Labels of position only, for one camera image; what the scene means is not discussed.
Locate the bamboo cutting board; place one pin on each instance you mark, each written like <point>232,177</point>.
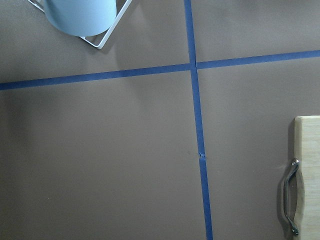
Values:
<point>307,152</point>

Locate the metal board handle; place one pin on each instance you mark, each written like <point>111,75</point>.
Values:
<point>294,166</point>

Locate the light blue cup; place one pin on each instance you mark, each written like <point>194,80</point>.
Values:
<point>81,18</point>

